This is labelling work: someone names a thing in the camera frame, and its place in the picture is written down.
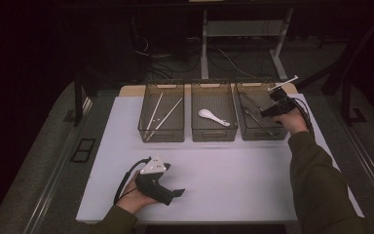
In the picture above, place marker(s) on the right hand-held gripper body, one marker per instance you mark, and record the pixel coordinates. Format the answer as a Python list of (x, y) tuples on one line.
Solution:
[(285, 105)]

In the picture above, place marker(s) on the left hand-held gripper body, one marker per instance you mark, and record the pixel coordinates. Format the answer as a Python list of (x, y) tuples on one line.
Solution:
[(151, 187)]

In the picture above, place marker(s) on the smoky transparent plastic bin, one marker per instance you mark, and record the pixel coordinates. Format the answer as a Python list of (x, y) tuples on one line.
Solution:
[(175, 123), (256, 135), (214, 97)]

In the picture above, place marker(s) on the white chopstick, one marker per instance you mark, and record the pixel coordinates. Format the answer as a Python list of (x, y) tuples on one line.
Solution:
[(154, 113), (165, 118)]

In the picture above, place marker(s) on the white ceramic spoon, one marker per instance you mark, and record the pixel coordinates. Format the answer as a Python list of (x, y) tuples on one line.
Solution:
[(205, 113)]

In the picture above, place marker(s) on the person's right hand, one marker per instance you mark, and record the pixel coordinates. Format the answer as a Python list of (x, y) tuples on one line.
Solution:
[(293, 123)]

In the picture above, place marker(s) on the person's left hand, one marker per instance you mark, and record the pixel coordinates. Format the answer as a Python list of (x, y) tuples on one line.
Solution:
[(133, 200)]

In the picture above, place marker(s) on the black stand leg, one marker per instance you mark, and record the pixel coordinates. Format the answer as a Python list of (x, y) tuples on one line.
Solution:
[(345, 104)]

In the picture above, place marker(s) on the wooden table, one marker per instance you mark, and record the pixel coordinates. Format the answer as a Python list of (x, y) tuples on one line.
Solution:
[(130, 91)]

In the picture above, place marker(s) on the black floor outlet frame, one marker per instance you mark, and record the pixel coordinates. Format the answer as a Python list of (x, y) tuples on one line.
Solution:
[(83, 150)]

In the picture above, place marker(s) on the white metal desk frame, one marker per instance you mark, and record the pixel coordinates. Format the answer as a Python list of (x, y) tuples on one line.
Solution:
[(204, 48)]

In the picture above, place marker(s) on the metal floor rail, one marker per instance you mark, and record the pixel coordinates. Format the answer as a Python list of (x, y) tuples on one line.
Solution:
[(370, 165), (45, 195)]

